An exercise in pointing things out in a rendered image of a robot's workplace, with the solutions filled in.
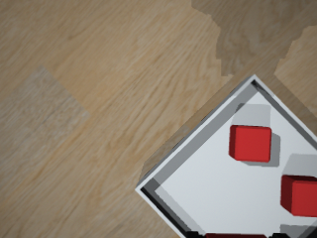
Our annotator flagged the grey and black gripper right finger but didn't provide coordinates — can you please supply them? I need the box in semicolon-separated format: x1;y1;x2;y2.
268;233;290;238

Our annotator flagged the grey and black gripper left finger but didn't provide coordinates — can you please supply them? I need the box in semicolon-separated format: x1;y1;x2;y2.
186;231;204;238

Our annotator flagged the red block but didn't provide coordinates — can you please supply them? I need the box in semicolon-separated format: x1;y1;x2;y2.
203;233;267;238
229;125;271;163
280;175;317;217

